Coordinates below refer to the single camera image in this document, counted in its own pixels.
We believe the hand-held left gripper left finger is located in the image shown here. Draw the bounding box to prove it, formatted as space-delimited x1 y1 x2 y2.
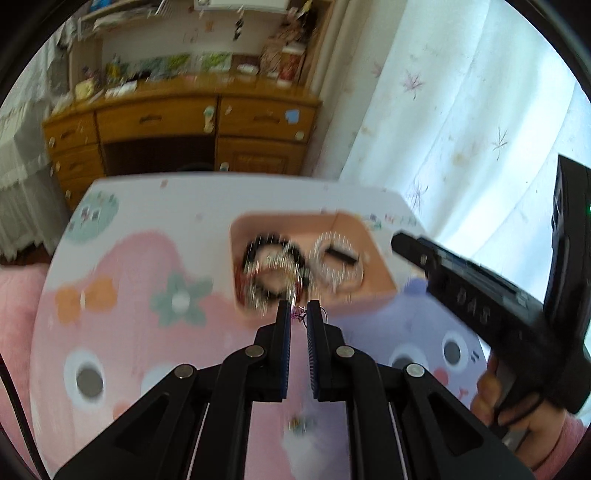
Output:
53 300 294 480

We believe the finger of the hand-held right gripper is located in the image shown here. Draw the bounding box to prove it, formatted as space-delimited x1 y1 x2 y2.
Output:
392 232 447 282

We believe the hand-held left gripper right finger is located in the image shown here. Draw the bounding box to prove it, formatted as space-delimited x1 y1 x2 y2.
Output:
306 300 536 480

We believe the pearl bracelet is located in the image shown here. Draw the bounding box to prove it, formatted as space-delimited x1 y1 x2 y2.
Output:
240 233 311 317

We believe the rhinestone hair clip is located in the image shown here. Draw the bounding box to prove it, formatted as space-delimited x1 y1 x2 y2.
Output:
314 232 365 292

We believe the red string bracelet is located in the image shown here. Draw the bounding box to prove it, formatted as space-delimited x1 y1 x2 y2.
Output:
235 265 309 303

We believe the dark bead bracelet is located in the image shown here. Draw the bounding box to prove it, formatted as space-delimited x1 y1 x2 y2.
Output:
242 233 308 296

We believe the pink plastic tray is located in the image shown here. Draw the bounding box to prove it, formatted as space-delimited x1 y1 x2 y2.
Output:
229 210 399 321

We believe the person's right forearm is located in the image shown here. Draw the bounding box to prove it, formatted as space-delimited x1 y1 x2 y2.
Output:
531 411 589 480

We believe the person's right hand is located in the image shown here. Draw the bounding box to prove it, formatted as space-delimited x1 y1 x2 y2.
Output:
470 355 575 469

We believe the white leaf print curtain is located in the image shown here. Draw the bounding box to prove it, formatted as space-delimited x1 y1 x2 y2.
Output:
302 0 591 296

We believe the red and white cup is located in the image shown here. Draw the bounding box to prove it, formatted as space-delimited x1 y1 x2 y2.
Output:
278 45 305 84

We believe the wooden desk hutch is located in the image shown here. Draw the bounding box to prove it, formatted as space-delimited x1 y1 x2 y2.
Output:
69 0 340 100

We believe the beige printed box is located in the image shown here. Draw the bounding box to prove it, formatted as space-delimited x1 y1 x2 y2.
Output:
261 39 282 77

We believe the wooden desk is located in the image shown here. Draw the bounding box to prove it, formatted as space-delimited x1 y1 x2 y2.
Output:
42 76 323 204

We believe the pink fluffy blanket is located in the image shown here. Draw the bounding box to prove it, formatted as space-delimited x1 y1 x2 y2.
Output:
0 263 51 480

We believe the black cable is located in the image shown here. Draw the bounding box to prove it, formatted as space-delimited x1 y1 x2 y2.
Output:
0 362 49 480

